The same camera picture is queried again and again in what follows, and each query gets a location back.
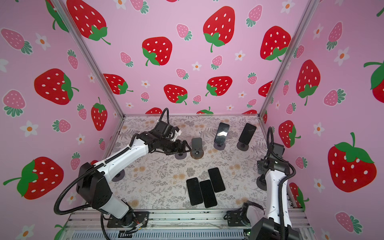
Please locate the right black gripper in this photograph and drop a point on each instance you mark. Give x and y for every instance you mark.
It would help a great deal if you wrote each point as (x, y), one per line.
(286, 165)

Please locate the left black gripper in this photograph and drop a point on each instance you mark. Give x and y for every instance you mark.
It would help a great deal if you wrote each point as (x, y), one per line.
(178, 149)

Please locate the grey stand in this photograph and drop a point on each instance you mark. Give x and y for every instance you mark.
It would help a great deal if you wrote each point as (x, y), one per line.
(219, 147)
(180, 156)
(119, 176)

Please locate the reflective phone blue edge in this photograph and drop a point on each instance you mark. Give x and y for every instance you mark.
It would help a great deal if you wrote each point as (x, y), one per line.
(221, 134)

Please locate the black phone wood stand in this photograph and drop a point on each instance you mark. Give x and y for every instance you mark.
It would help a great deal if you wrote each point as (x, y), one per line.
(208, 194)

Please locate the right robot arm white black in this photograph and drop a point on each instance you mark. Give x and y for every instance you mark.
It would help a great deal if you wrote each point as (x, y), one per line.
(275, 223)

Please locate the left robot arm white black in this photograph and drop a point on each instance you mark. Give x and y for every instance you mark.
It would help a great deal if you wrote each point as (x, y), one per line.
(94, 187)

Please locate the dark stand far right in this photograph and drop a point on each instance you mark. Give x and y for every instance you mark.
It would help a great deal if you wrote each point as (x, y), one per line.
(242, 147)

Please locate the grey stand under reflective phone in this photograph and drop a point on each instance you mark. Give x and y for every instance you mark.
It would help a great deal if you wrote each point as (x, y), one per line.
(219, 147)

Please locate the white vent grille strip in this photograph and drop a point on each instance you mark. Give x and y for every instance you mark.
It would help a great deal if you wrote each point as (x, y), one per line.
(197, 234)

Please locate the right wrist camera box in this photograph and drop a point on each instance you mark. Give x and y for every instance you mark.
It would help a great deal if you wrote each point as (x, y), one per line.
(278, 149)

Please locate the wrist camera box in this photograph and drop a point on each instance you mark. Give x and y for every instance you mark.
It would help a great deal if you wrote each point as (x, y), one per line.
(166, 131)
(278, 149)

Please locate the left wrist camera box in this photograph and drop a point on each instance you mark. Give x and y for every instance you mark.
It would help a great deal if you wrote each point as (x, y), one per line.
(166, 131)

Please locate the dark stand near right wall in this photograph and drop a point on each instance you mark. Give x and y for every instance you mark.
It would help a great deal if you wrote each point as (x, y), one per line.
(261, 183)

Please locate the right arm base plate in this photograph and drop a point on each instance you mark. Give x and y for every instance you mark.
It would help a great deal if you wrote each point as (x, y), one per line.
(235, 219)

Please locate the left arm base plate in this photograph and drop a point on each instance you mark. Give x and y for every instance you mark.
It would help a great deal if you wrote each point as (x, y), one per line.
(136, 218)

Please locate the aluminium front rail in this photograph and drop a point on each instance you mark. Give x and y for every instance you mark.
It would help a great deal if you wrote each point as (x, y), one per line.
(158, 219)

